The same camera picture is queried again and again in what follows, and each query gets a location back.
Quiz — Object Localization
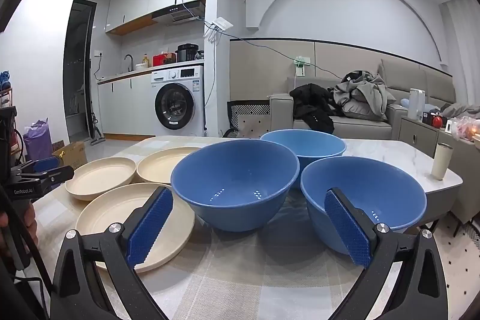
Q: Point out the dark glass door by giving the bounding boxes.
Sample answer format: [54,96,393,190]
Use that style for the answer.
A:
[63,0,97,139]

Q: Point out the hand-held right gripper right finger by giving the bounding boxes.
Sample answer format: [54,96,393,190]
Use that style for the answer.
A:
[324,187,449,320]

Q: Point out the beige plate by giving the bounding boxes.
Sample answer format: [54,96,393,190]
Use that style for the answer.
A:
[75,182,196,273]
[65,157,137,201]
[136,147,203,186]

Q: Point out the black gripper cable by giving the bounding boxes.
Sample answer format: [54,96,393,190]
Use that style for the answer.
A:
[0,189,51,309]

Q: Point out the beige tumbler cup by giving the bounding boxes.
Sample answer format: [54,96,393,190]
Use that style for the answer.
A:
[431,142,454,181]

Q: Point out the grey sofa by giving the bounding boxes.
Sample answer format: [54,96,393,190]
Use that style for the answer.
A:
[270,59,456,141]

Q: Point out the cardboard box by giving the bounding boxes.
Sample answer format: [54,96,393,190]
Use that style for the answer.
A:
[52,141,88,171]

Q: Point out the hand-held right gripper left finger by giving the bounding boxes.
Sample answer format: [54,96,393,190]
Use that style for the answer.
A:
[50,186,175,320]

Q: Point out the person's left hand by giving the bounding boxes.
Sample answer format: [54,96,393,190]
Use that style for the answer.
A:
[0,208,38,268]

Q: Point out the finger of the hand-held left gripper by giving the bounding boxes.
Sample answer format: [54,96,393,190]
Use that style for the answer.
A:
[9,166,75,199]
[17,157,62,174]

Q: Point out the black rice cooker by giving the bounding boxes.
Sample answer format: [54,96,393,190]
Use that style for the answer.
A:
[176,43,199,62]

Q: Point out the white lower kitchen cabinets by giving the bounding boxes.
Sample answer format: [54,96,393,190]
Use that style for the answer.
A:
[97,73,156,137]

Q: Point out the black wall cable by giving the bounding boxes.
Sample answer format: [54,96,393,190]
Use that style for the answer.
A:
[229,39,346,79]

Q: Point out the red box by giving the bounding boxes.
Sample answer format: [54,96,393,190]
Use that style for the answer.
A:
[152,53,177,67]

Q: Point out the white kettle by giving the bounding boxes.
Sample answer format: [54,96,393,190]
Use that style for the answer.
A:
[407,88,426,120]

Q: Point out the black chevron cushion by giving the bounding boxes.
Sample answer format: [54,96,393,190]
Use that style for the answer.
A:
[227,100,271,137]

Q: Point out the grey blanket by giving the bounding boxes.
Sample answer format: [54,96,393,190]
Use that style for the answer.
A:
[442,103,480,119]

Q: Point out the clear plastic bag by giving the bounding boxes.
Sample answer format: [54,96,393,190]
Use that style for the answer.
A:
[450,115,480,141]

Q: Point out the green white wall charger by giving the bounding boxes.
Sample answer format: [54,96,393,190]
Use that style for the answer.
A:
[292,55,312,77]

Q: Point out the grey clothes pile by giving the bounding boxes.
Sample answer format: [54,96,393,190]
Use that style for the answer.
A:
[333,70,397,122]

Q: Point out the stick vacuum cleaner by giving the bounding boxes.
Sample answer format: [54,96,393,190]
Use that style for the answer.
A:
[88,110,106,145]

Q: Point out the white washing machine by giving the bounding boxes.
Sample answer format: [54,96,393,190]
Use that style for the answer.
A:
[151,65,205,138]

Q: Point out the purple bag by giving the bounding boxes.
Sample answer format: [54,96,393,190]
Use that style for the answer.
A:
[23,119,52,161]

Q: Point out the white curtain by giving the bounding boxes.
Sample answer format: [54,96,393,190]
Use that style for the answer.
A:
[439,0,480,107]

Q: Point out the white wall router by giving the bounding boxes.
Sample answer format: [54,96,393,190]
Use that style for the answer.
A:
[204,17,234,43]

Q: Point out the black jacket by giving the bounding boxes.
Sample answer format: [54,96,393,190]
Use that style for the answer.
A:
[289,83,344,135]

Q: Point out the light blue bowl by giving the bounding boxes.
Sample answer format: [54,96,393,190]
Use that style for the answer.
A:
[260,130,347,189]

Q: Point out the black range hood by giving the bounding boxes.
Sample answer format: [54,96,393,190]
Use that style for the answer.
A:
[152,0,206,24]

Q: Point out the white diamond print cushion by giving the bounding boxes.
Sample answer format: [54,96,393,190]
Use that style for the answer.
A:
[238,114,271,139]

